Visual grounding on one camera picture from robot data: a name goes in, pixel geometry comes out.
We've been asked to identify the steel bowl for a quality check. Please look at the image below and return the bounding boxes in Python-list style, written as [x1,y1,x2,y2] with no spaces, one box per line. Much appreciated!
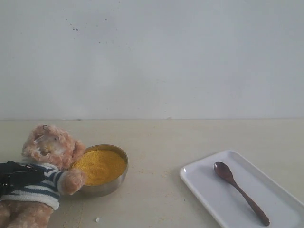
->
[79,144,128,197]

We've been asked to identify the dark wooden spoon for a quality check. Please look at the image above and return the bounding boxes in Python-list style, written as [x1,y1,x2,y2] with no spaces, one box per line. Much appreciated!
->
[213,161,270,227]

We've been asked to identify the yellow millet grains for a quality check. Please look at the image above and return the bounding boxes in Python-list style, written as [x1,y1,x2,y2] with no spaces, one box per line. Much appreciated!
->
[72,150,126,186]

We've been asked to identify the teddy bear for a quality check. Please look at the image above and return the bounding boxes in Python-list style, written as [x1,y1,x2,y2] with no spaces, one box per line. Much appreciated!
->
[0,124,87,228]

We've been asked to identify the white rectangular plastic tray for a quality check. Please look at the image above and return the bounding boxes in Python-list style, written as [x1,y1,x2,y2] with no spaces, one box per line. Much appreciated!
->
[180,150,304,228]

